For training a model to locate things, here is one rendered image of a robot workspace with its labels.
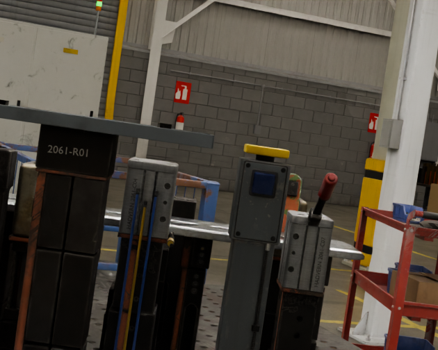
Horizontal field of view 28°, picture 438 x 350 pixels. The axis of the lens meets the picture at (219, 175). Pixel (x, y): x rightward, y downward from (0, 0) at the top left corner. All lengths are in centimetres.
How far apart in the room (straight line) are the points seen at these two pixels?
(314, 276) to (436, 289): 234
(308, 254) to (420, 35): 424
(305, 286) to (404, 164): 416
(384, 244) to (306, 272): 416
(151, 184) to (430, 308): 244
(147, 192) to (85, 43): 843
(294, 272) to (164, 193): 24
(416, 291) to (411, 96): 209
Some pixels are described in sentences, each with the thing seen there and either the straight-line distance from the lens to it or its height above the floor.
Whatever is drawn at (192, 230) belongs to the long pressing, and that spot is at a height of 100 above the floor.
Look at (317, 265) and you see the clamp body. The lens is 138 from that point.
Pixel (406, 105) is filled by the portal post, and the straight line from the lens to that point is 551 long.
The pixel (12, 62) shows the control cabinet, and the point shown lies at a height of 156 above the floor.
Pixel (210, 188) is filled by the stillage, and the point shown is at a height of 92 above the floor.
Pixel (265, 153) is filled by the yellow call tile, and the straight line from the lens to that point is 120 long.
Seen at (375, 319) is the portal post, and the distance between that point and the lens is 559.
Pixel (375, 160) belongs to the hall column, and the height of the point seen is 109.
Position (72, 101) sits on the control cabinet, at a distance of 972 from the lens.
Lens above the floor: 118
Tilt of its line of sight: 3 degrees down
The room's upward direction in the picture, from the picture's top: 8 degrees clockwise
